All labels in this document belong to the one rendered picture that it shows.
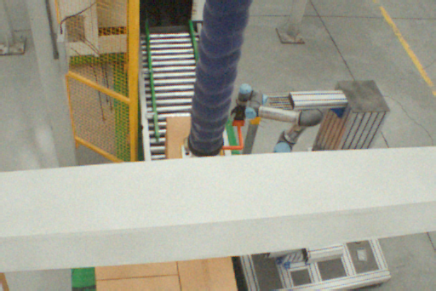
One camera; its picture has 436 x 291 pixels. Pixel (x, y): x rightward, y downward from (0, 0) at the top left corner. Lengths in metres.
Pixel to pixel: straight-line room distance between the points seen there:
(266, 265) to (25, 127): 2.79
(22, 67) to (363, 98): 4.14
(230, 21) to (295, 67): 3.64
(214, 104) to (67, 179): 2.24
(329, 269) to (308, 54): 2.99
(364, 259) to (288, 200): 3.75
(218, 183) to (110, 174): 0.14
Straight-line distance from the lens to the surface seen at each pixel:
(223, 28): 2.51
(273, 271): 4.14
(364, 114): 2.81
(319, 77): 6.06
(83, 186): 0.66
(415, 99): 6.39
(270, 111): 3.23
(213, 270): 3.70
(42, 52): 3.51
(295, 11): 6.27
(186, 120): 3.93
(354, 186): 0.71
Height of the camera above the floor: 3.86
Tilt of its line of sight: 55 degrees down
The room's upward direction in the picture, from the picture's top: 12 degrees clockwise
